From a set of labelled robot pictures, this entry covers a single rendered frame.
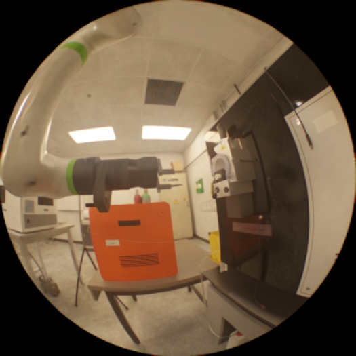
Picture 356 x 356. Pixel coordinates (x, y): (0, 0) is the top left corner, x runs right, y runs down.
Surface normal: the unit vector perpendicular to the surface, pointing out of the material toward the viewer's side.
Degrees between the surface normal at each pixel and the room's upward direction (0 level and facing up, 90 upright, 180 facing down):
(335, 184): 90
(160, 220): 90
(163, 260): 90
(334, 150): 90
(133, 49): 180
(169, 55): 180
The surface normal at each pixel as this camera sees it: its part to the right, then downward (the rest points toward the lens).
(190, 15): 0.11, 0.97
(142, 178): 0.19, 0.71
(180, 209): 0.28, -0.22
